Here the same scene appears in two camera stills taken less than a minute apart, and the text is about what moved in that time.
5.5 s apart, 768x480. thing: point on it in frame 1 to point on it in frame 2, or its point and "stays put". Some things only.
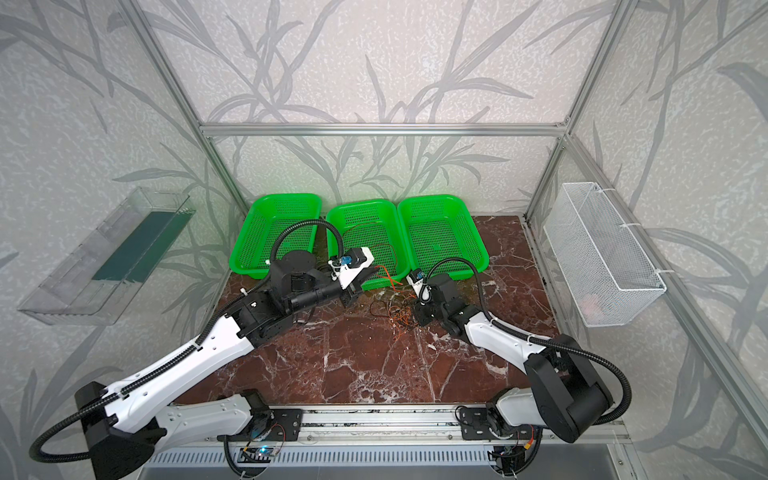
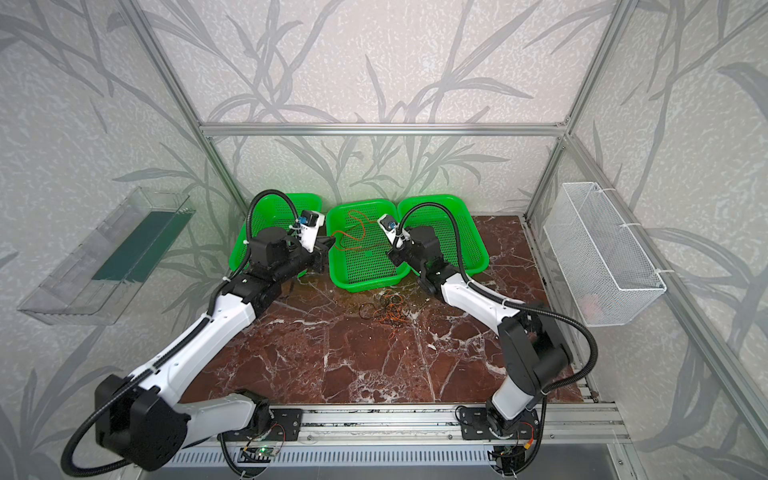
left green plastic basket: [265, 218] stays put
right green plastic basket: [435, 227] stays put
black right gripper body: [424, 306] to [396, 253]
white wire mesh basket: [609, 277] stays put
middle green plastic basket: [374, 225] stays put
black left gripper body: [351, 288] to [321, 251]
